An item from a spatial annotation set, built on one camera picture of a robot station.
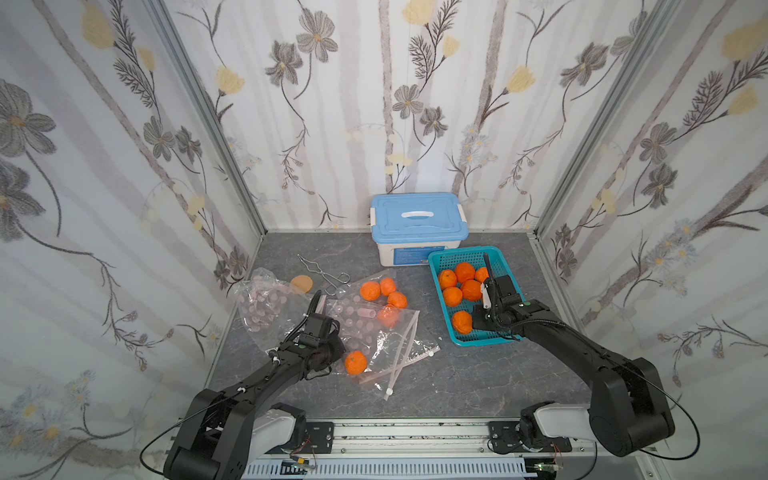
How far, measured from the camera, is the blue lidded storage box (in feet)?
3.21

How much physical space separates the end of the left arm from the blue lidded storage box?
35 centimetres

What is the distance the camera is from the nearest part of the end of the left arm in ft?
2.10
